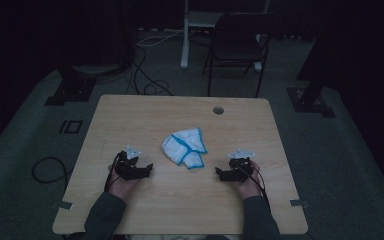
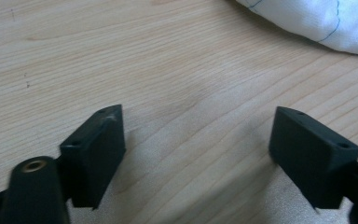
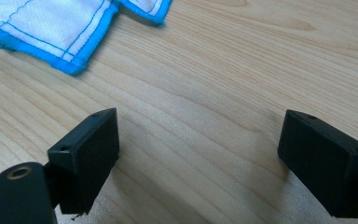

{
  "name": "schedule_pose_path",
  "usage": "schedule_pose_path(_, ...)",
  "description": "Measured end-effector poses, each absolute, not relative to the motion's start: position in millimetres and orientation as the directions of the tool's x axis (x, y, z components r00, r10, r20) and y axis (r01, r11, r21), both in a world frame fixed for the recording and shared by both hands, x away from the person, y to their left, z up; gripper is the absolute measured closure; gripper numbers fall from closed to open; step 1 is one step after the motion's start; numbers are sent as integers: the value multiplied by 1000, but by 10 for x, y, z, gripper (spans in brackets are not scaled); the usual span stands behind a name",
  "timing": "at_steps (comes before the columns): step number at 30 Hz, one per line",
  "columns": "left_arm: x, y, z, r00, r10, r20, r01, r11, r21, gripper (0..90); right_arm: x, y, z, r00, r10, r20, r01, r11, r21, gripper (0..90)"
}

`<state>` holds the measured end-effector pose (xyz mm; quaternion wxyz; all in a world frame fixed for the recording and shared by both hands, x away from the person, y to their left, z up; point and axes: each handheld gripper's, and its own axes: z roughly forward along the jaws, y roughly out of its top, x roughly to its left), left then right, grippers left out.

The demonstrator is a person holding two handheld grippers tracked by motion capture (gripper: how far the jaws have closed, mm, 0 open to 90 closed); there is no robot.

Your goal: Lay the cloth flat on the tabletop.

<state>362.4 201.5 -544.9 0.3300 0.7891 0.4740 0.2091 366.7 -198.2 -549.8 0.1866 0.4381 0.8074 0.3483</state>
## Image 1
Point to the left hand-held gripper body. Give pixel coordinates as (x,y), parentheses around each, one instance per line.
(128,166)

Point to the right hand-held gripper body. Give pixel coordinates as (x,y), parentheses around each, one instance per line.
(241,168)

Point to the white cloth with blue edge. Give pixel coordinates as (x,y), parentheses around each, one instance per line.
(183,146)

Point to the person's right hand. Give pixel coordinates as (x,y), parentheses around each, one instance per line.
(250,188)

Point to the person's left hand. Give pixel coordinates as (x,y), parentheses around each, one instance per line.
(121,188)

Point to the grey round table grommet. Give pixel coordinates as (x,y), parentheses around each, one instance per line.
(218,110)

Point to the grey tape strip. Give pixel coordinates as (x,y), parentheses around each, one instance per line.
(66,205)
(298,202)

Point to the grey round stand base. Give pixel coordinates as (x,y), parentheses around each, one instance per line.
(95,68)

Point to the black folding chair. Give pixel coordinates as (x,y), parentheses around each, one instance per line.
(235,46)

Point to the black stand with base plate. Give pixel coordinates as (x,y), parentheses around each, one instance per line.
(71,90)
(310,96)

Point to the white desk frame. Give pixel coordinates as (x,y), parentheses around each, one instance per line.
(184,43)

